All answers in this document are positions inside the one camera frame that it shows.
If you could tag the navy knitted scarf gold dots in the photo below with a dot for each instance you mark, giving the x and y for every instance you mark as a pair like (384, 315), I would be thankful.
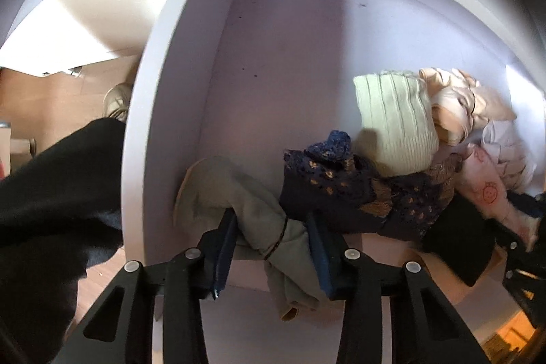
(324, 185)

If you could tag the white cabinet shelf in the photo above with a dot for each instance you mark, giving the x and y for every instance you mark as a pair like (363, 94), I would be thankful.
(277, 48)

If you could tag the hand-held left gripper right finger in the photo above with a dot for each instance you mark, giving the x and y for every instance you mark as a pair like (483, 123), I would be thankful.
(320, 257)

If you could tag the white cloth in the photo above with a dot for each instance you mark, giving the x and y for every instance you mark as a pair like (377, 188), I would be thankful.
(507, 150)

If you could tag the white furniture panel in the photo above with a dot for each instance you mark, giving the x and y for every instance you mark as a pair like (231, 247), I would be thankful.
(85, 14)

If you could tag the cream cloth bundle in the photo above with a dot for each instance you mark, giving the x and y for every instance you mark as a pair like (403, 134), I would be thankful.
(452, 99)

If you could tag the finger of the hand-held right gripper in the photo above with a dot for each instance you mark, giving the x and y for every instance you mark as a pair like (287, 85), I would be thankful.
(527, 274)
(527, 205)

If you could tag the pink printed cloth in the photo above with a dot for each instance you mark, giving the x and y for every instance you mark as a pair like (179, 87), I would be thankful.
(486, 185)

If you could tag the light green knitted hat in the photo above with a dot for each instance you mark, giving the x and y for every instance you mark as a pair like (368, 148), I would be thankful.
(396, 121)

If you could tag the beige shoe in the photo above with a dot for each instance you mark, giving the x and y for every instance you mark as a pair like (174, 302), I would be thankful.
(116, 101)

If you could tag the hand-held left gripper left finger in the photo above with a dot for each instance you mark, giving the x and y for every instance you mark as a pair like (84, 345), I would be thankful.
(224, 249)

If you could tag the grey-green cloth bundle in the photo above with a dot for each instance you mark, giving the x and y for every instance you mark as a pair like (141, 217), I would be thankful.
(256, 219)

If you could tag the person's black clothing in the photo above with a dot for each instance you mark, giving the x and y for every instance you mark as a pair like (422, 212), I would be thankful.
(51, 197)

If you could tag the black knitted cloth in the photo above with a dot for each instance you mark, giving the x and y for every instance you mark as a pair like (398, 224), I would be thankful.
(456, 244)

